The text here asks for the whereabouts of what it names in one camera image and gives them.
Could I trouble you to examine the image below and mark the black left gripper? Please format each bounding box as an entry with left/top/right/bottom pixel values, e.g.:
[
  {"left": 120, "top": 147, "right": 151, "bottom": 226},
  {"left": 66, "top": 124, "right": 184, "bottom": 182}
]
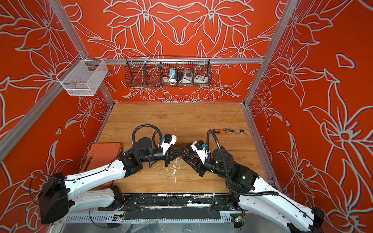
[{"left": 140, "top": 147, "right": 186, "bottom": 168}]

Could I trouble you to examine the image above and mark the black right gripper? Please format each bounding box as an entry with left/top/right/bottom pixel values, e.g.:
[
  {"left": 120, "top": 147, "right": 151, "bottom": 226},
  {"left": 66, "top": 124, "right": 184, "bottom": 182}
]
[{"left": 185, "top": 153, "right": 231, "bottom": 180}]

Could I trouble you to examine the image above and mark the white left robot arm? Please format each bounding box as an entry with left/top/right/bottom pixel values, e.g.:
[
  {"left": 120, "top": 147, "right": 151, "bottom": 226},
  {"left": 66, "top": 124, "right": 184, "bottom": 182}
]
[{"left": 38, "top": 124, "right": 180, "bottom": 225}]

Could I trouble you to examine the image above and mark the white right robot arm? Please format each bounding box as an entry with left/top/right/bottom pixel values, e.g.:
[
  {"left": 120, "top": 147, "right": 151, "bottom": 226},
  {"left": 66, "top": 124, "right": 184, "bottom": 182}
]
[{"left": 182, "top": 130, "right": 324, "bottom": 233}]

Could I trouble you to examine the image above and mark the orange plastic tool case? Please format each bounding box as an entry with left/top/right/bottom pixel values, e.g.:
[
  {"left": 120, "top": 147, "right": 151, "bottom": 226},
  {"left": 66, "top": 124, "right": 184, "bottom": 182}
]
[{"left": 80, "top": 143, "right": 122, "bottom": 172}]

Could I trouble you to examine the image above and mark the white power adapter box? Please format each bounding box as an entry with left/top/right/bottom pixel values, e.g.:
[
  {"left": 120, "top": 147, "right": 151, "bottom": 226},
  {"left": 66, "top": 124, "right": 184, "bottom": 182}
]
[{"left": 181, "top": 70, "right": 194, "bottom": 84}]

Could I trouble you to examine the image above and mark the blue white small box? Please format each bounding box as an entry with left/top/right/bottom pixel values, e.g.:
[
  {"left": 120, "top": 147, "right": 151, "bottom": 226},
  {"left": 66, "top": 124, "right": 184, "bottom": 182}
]
[{"left": 169, "top": 69, "right": 176, "bottom": 79}]

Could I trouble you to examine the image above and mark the white button box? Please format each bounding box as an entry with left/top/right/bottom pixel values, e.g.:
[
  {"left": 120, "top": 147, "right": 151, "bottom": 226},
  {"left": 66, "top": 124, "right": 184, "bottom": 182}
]
[{"left": 194, "top": 75, "right": 208, "bottom": 85}]

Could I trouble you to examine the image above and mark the orange handled screwdriver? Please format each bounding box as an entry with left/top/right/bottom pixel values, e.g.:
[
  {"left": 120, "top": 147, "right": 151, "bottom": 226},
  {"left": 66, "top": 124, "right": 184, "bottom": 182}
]
[{"left": 213, "top": 128, "right": 248, "bottom": 135}]

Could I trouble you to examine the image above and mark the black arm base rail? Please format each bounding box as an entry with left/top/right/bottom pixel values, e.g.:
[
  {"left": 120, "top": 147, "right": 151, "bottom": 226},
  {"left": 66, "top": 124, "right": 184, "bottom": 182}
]
[{"left": 92, "top": 193, "right": 245, "bottom": 222}]

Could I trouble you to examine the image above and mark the black wire wall basket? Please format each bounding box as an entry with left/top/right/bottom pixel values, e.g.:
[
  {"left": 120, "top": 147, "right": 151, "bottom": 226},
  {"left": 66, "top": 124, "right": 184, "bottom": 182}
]
[{"left": 124, "top": 55, "right": 212, "bottom": 87}]

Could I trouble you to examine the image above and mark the white mesh wall basket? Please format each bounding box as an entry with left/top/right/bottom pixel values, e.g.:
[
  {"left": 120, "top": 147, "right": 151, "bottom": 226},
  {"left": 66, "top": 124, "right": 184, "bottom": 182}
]
[{"left": 57, "top": 60, "right": 108, "bottom": 96}]

